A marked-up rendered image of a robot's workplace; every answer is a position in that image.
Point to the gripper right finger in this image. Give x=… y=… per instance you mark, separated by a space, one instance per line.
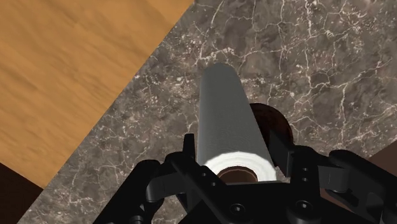
x=347 y=183

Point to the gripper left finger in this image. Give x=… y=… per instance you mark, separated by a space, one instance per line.
x=161 y=186

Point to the white paper towel roll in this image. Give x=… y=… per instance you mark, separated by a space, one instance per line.
x=225 y=124

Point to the dark brown round holder base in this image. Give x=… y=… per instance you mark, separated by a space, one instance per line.
x=270 y=119

